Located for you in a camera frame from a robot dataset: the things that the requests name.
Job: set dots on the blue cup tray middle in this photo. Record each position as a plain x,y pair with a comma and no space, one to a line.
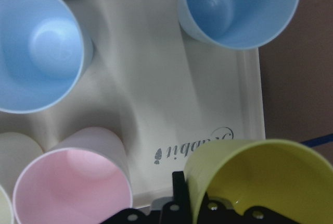
44,53

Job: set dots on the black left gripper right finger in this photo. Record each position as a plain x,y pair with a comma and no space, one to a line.
263,215

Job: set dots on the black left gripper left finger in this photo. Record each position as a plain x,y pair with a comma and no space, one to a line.
181,202

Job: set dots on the pink plastic cup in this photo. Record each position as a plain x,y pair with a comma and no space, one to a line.
83,179

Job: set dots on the cream plastic tray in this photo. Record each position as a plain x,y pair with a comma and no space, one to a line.
162,92

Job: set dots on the pale cream plastic cup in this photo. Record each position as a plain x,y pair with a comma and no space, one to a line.
17,151

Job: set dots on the yellow-green plastic cup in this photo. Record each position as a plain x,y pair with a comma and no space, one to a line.
284,176

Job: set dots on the blue cup near tray logo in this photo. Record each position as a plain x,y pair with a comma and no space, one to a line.
235,24

